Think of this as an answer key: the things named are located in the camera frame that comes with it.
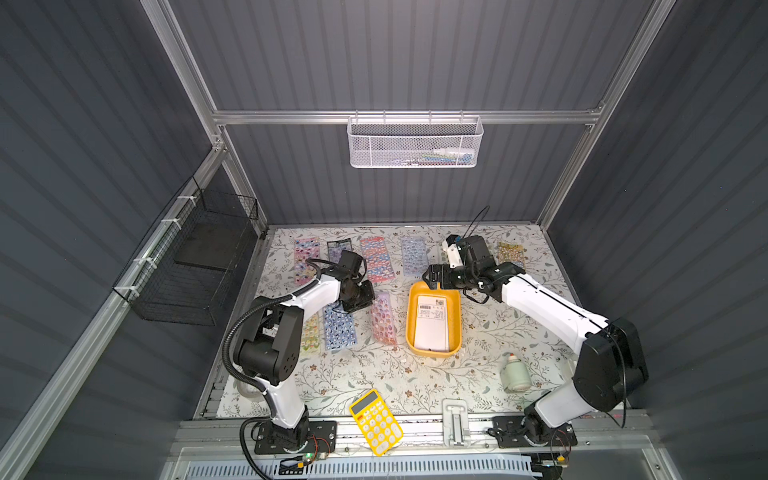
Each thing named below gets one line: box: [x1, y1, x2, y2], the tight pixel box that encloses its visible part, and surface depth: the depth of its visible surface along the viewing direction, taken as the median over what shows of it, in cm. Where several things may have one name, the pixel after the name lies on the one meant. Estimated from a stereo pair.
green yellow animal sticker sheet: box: [301, 312, 321, 353], surface depth 92 cm
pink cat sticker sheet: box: [294, 237, 321, 286], surface depth 115 cm
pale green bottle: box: [500, 353, 532, 393], surface depth 79 cm
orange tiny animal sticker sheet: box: [497, 242, 526, 270], surface depth 114 cm
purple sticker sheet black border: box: [327, 238, 353, 264], surface depth 118 cm
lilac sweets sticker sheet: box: [371, 292, 397, 346], surface depth 95 cm
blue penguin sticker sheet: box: [324, 301, 358, 350], surface depth 93 cm
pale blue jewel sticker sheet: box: [401, 236, 428, 277], surface depth 114 cm
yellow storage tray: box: [405, 281, 462, 358], surface depth 95 cm
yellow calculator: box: [349, 389, 404, 457], surface depth 77 cm
